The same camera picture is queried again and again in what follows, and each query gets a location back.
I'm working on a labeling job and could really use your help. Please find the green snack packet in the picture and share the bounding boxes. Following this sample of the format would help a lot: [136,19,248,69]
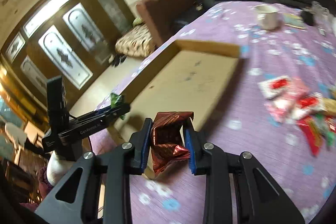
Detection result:
[110,93,128,120]

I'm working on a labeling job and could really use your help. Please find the dark red foil snack packet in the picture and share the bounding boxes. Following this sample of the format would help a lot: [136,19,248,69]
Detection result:
[151,111,194,176]

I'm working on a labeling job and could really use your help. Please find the white gloved left hand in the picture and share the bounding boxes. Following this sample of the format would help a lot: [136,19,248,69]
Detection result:
[47,151,75,186]

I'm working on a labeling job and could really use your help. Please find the patterned cushion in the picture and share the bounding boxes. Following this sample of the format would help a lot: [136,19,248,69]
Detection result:
[115,24,156,58]

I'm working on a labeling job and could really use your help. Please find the wooden glass door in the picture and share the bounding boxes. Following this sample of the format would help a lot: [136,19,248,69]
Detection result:
[1,0,134,107]

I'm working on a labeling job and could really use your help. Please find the cardboard box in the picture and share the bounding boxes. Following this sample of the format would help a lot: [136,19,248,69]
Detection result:
[106,39,242,179]

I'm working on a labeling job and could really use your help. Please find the pink snack packet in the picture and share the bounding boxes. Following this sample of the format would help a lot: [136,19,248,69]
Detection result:
[265,77,309,123]

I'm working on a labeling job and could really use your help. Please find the red white snack packet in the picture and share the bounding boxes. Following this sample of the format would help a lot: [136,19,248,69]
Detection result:
[258,76,291,100]

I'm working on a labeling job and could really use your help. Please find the brown armchair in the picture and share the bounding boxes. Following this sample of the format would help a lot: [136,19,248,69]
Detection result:
[135,0,197,47]

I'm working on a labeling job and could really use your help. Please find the purple floral tablecloth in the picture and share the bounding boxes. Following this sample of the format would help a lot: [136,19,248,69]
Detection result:
[113,1,335,223]

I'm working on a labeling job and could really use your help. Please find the small card booklet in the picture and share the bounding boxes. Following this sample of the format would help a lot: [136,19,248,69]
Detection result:
[282,13,306,30]

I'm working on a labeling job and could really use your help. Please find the white mug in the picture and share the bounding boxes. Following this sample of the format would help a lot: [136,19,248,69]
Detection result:
[254,4,280,31]

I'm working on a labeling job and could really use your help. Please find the black small object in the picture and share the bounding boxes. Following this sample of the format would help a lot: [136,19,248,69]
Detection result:
[301,9,315,26]

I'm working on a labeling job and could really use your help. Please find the clear glass jar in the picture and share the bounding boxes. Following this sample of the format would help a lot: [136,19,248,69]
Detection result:
[311,1,329,29]

